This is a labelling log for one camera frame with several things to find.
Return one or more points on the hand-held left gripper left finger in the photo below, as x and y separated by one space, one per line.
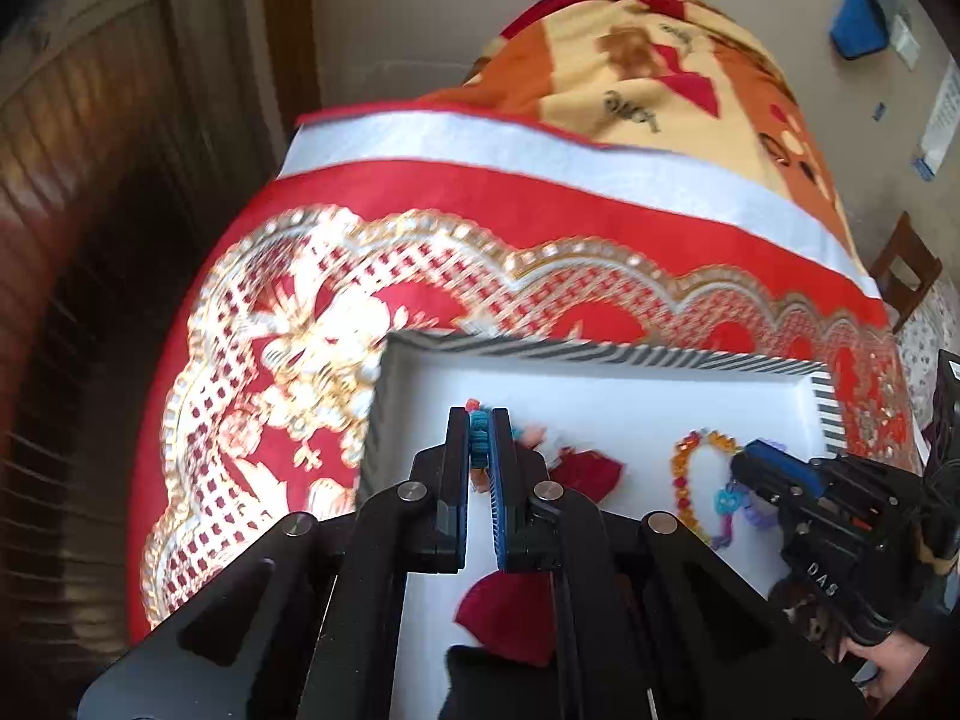
459 480

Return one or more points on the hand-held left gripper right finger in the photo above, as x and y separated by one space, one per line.
501 495

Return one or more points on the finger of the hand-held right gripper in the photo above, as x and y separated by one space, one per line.
784 459
761 480

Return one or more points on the red bow hair clip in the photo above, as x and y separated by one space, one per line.
585 472

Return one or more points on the striped cardboard box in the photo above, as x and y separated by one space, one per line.
600 405

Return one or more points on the person's right hand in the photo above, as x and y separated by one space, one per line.
892 667

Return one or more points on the white floral cloth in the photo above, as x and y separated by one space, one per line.
926 345

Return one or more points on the wooden chair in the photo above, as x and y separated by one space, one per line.
904 270

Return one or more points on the red floral tablecloth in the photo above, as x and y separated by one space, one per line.
450 199

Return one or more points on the eye chart poster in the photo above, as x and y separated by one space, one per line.
941 120

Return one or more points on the orange printed blanket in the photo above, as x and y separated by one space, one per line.
600 90

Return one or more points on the wooden radiator cover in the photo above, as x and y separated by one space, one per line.
97 240

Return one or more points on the blue hanging cloth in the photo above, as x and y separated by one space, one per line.
859 19

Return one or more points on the white light switch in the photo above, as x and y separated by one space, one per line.
901 28
911 51

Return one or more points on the wooden door frame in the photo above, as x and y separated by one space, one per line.
291 45

